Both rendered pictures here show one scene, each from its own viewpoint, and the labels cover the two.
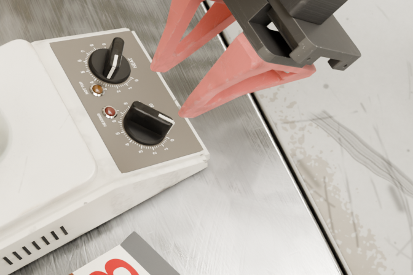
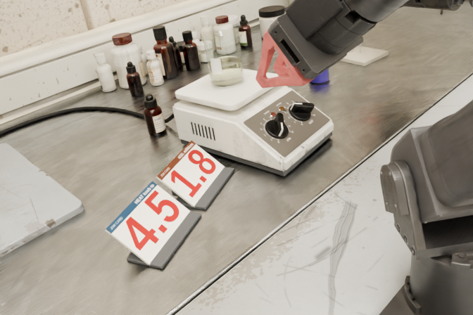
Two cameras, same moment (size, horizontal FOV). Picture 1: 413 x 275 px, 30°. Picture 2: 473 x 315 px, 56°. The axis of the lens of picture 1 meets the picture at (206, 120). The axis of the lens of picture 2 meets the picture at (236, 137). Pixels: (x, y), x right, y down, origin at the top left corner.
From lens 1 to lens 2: 0.49 m
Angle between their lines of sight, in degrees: 57
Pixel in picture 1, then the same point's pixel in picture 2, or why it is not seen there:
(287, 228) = (269, 215)
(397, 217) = (310, 256)
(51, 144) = (238, 94)
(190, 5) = not seen: hidden behind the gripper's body
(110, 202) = (233, 137)
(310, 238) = (269, 225)
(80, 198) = (223, 117)
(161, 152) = (267, 138)
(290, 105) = (348, 191)
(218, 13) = not seen: hidden behind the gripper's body
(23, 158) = (227, 91)
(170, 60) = (281, 68)
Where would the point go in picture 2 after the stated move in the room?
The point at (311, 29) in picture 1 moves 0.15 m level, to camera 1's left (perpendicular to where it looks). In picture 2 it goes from (290, 25) to (229, 4)
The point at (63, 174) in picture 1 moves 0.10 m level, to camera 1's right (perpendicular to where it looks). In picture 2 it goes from (226, 100) to (258, 127)
